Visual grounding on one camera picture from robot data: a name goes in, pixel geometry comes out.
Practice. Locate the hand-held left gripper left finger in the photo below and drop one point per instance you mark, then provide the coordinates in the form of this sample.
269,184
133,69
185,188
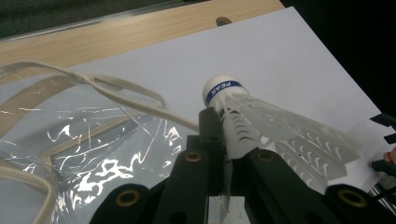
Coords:
211,124

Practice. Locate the white shuttlecock with blue band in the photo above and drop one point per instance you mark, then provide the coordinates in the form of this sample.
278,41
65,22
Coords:
218,81

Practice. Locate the aluminium floor rail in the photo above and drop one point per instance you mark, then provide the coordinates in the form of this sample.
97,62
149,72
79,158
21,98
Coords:
384,200

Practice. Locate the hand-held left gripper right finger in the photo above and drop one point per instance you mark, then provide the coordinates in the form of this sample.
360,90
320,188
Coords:
240,175

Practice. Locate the transparent bag with beige trim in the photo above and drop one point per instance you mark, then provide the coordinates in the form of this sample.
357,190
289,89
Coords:
28,96

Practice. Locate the white table sheet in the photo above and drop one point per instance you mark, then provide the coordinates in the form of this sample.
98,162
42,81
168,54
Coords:
280,62

